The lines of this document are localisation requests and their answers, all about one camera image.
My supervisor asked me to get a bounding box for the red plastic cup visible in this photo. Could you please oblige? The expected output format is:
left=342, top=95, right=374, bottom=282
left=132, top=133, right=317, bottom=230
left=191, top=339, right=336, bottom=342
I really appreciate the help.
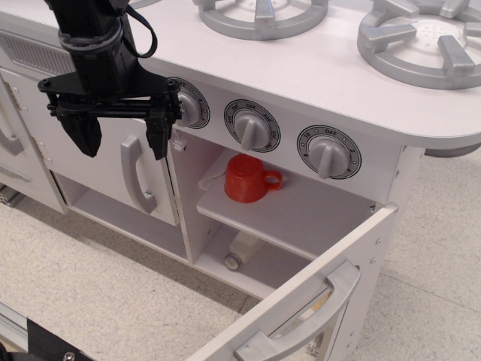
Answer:
left=224, top=154, right=283, bottom=204

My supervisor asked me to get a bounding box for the white bottle in oven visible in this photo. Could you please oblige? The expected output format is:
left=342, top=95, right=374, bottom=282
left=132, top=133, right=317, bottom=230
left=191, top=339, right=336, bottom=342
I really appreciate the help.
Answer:
left=224, top=232, right=266, bottom=271

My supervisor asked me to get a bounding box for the left grey stove knob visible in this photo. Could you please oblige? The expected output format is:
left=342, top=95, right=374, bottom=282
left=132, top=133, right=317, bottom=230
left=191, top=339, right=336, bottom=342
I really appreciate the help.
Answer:
left=173, top=77, right=210, bottom=129

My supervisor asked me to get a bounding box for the grey oven door handle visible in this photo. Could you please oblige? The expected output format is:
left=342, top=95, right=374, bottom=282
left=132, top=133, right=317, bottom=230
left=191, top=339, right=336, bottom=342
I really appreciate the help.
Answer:
left=234, top=260, right=362, bottom=361

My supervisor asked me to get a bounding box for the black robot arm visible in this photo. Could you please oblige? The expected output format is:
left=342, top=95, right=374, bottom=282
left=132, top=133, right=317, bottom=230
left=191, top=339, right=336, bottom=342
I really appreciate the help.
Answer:
left=38, top=1, right=182, bottom=159

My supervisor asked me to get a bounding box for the middle grey stove burner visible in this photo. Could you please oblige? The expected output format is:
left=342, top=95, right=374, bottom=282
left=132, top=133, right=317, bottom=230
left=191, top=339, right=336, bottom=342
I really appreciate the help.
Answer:
left=194, top=1, right=328, bottom=41

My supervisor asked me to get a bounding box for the grey stove burner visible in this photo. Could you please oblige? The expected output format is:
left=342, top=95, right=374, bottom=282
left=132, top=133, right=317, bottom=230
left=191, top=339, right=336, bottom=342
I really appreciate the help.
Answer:
left=357, top=1, right=480, bottom=90
left=194, top=1, right=328, bottom=41

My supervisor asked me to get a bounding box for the grey small door handle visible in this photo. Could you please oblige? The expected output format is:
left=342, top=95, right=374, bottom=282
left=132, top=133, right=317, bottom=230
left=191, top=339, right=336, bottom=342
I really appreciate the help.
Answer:
left=120, top=135, right=157, bottom=214

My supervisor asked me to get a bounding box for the grey vent grille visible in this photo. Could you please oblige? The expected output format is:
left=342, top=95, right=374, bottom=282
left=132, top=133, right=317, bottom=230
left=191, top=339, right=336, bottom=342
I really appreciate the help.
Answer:
left=1, top=32, right=75, bottom=75

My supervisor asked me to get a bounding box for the white small cabinet door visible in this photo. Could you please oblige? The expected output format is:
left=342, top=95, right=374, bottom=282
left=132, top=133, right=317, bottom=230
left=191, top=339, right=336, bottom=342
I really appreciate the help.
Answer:
left=1, top=70, right=179, bottom=226

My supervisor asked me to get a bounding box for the grey left door handle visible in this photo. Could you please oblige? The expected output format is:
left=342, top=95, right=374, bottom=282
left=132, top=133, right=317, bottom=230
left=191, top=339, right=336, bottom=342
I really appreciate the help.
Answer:
left=1, top=80, right=24, bottom=156

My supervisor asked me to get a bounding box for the white toy kitchen body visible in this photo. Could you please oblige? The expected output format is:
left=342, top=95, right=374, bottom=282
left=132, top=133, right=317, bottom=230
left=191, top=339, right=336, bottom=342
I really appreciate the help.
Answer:
left=1, top=1, right=480, bottom=301

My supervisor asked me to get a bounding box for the aluminium frame rail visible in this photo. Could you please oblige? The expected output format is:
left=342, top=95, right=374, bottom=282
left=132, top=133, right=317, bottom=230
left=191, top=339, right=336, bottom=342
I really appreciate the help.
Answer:
left=0, top=303, right=28, bottom=351

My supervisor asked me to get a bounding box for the grey stove knob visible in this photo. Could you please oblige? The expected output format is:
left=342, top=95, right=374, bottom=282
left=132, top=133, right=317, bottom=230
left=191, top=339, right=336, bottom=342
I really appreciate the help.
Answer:
left=173, top=77, right=210, bottom=129
left=297, top=125, right=362, bottom=180
left=224, top=99, right=281, bottom=153

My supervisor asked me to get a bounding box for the white oven door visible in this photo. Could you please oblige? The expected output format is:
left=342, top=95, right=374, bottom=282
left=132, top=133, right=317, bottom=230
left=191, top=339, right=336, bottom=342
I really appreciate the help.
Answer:
left=190, top=203, right=399, bottom=360

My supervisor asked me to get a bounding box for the middle grey stove knob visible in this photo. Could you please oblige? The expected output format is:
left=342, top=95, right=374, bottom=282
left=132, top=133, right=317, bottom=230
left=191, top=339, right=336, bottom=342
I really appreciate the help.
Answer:
left=224, top=99, right=281, bottom=153

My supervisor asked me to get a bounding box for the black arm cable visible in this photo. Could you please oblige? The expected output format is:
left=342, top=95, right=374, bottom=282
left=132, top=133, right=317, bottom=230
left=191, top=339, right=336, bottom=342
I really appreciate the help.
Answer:
left=126, top=4, right=159, bottom=59

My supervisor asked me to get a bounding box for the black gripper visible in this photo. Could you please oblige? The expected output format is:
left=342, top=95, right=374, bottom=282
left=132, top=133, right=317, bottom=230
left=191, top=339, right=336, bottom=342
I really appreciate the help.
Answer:
left=38, top=47, right=182, bottom=160

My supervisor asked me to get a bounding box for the white left cabinet door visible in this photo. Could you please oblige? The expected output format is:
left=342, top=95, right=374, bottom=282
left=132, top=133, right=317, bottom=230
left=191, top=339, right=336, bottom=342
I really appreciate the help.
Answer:
left=1, top=79, right=67, bottom=214

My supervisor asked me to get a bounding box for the right grey stove burner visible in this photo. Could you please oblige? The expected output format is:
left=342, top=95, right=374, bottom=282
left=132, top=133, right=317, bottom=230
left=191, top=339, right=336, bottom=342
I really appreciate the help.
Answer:
left=357, top=1, right=480, bottom=90

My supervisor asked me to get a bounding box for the black plate with screw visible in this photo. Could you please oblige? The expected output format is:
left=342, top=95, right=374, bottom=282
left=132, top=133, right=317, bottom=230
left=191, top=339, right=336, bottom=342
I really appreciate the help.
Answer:
left=27, top=319, right=93, bottom=361

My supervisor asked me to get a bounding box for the right grey stove knob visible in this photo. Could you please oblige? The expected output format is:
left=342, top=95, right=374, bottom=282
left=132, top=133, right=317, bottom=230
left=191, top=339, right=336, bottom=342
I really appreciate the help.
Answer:
left=297, top=125, right=362, bottom=180

